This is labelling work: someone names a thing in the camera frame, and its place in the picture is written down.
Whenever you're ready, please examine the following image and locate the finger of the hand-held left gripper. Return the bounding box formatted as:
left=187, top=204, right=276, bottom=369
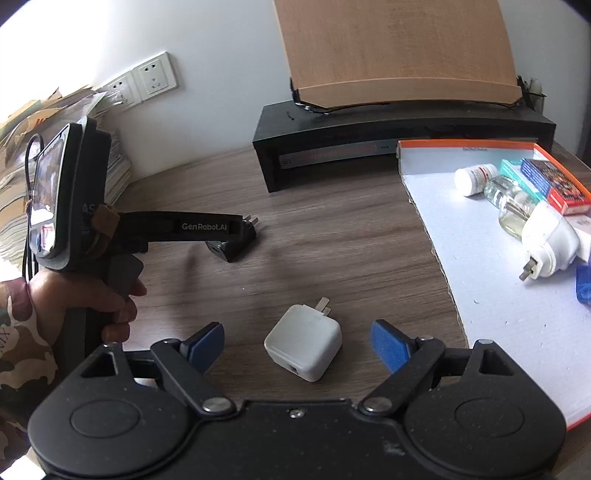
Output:
left=117, top=210, right=246, bottom=254

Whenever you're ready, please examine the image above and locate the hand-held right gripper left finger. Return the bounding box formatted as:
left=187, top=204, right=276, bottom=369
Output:
left=78, top=322, right=235, bottom=415

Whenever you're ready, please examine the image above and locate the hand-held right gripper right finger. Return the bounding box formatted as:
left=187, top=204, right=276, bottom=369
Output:
left=358, top=318, right=515, bottom=415

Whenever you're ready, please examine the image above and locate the black charger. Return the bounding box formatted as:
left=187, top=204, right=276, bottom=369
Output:
left=205, top=215, right=260, bottom=264

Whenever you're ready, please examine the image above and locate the white charger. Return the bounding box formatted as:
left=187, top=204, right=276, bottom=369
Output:
left=264, top=295, right=343, bottom=383

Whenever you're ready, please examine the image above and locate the orange and white cardboard box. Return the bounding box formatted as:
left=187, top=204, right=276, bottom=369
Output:
left=397, top=138, right=591, bottom=430

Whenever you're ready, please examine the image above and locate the white medicine bottle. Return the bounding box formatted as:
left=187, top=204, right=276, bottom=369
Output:
left=455, top=165, right=499, bottom=197

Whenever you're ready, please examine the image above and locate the clear glass bottle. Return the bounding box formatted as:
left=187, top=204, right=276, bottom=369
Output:
left=482, top=175, right=525, bottom=210

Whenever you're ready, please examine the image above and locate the white vaporizer with liquid bottle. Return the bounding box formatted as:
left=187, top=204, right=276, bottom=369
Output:
left=499, top=191, right=581, bottom=281

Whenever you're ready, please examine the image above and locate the blue plastic case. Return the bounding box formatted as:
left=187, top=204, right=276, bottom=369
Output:
left=575, top=265, right=591, bottom=305

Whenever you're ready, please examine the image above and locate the teal bandage box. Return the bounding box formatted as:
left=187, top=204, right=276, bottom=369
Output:
left=499, top=159, right=541, bottom=199

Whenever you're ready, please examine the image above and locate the white small carton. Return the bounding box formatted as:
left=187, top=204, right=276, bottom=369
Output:
left=575, top=222, right=591, bottom=264

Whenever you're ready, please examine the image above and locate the red playing card box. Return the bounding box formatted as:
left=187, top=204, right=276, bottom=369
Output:
left=521, top=158, right=591, bottom=217

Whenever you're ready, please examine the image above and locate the person's left hand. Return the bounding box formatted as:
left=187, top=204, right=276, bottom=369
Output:
left=28, top=268, right=148, bottom=344

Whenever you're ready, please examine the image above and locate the stack of books and papers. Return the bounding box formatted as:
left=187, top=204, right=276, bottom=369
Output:
left=0, top=85, right=134, bottom=273

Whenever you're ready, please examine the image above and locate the black monitor riser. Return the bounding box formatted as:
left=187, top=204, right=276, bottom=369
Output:
left=252, top=102, right=557, bottom=193

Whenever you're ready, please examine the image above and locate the wooden book stand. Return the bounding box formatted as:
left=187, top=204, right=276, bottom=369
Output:
left=272, top=0, right=525, bottom=112

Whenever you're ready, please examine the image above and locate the black mesh pen holder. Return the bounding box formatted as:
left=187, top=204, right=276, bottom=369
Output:
left=517, top=76, right=548, bottom=114

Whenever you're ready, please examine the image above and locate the black cable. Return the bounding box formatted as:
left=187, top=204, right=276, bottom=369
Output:
left=21, top=133, right=44, bottom=282

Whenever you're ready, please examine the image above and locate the white wall socket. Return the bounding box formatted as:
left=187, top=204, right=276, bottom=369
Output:
left=99, top=74, right=139, bottom=112
left=133, top=52, right=178, bottom=101

